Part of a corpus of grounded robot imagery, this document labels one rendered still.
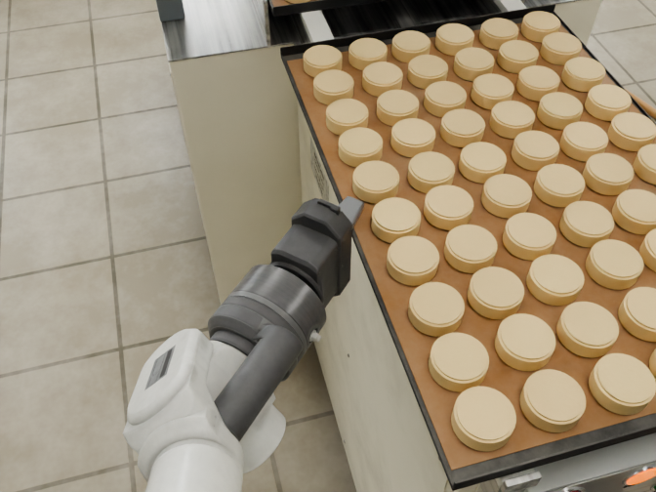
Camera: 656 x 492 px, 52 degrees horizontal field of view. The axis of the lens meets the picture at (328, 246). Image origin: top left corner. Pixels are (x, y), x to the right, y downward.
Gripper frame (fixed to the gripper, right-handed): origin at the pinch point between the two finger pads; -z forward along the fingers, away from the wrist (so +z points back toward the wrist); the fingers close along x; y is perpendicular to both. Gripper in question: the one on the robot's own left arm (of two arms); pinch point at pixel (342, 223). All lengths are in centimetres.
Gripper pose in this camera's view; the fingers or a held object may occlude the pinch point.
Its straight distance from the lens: 70.0
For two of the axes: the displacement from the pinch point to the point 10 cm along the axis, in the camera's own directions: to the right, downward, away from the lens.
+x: 0.0, -6.4, -7.6
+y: -8.7, -3.8, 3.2
